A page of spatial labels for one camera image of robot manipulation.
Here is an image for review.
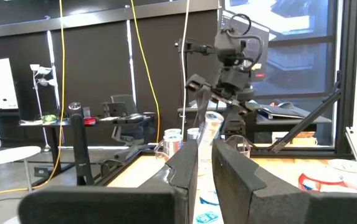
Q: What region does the white floor lamp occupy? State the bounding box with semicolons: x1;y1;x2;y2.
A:
29;63;61;153

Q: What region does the dark laptop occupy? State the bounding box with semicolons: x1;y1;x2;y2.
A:
257;102;307;119

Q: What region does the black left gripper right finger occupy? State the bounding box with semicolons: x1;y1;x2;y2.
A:
211;139;357;224

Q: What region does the hanging yellow cable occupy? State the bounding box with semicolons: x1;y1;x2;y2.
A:
0;0;67;197
130;0;161;144

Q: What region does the grey office chair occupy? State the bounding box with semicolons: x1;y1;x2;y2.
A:
102;94;156;147

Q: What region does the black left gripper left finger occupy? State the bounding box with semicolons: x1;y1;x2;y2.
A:
17;139;199;224

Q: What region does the black cluttered desk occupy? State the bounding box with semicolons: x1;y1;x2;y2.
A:
18;111;156;187

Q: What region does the hanging white cable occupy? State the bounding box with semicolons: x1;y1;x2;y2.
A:
180;0;191;138

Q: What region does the round white table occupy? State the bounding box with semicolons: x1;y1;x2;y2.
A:
0;145;42;193

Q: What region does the small green object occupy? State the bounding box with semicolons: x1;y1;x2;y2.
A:
40;113;58;123

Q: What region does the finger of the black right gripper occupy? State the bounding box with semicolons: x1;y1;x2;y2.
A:
186;73;212;122
212;93;250;113

